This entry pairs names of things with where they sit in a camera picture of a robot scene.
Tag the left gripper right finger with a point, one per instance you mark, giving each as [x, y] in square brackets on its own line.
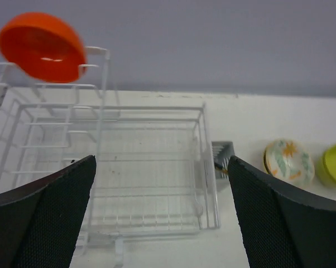
[281, 225]

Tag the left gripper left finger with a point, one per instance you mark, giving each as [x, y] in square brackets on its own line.
[40, 221]

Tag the floral patterned yellow bowl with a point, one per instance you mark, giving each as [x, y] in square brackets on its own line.
[290, 162]

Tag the blue patterned yellow bowl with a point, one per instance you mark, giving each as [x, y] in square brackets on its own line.
[265, 165]

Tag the brown wooden spoon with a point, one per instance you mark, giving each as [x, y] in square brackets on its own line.
[220, 168]

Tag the grey cutlery holder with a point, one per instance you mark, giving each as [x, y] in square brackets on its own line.
[222, 152]

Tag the white wire dish rack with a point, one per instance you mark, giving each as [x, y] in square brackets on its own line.
[155, 173]

